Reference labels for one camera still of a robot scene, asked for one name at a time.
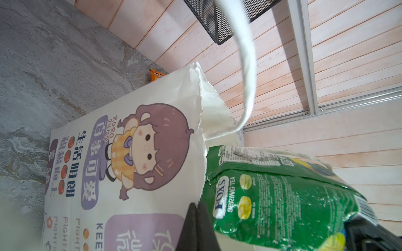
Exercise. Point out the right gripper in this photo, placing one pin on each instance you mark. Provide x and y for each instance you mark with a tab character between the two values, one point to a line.
363	235

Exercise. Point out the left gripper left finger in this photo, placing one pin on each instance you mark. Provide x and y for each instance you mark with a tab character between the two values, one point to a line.
188	240

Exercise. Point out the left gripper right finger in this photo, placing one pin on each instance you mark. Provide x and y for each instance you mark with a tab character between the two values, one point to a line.
206	237

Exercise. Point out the green snack bag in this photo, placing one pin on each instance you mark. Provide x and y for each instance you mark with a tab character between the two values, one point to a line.
279	200

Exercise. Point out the white printed paper bag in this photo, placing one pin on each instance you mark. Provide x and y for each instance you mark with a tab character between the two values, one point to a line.
121	178

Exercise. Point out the orange snack bag back left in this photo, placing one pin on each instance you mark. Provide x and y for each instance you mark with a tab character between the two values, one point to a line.
154	75

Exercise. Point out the black mesh basket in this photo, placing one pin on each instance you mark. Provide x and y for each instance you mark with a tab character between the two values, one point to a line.
214	20

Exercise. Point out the aluminium frame crossbar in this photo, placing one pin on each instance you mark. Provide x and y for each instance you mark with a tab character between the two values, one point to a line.
334	55

